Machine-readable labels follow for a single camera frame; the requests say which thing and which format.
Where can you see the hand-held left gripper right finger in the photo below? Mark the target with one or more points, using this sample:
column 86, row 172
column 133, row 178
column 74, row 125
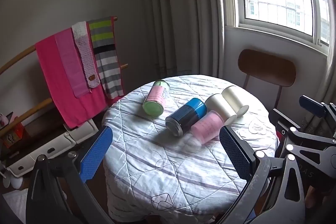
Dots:
column 236, row 153

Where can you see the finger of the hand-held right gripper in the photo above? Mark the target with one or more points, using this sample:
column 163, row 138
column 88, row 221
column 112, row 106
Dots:
column 282, row 120
column 311, row 106

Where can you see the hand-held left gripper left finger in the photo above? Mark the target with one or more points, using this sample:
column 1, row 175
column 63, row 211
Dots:
column 95, row 153

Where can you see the white cup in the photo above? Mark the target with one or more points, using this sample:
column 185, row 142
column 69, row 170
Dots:
column 235, row 98
column 219, row 106

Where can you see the blue and black cup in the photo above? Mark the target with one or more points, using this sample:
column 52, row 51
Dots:
column 187, row 116

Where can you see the green and pink cup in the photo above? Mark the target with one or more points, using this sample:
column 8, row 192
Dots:
column 155, row 98

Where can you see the white appliance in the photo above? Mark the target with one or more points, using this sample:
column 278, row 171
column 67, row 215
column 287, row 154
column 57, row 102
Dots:
column 52, row 145

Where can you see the wooden chair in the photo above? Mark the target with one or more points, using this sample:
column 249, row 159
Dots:
column 266, row 67

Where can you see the white quilted striped tablecloth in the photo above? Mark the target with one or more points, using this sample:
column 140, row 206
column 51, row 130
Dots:
column 162, row 161

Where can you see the orange box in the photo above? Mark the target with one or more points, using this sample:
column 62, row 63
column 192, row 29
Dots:
column 11, row 136

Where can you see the white round object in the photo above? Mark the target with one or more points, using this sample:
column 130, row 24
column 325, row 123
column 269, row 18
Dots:
column 14, row 181

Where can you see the hot pink towel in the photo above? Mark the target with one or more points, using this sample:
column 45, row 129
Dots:
column 55, row 77

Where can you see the striped grey and yellow scarf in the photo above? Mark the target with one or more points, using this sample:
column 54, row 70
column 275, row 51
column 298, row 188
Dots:
column 106, row 61

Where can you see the light pink towel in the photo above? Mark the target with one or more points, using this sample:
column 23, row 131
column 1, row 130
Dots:
column 71, row 61

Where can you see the white and pink knitted scarf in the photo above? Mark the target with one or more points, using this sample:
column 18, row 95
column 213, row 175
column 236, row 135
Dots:
column 85, row 56

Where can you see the wooden towel rack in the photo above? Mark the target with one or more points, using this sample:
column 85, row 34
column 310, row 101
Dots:
column 18, row 57

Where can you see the grey curtain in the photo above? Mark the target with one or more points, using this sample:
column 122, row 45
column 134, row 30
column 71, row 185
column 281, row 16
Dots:
column 178, row 11

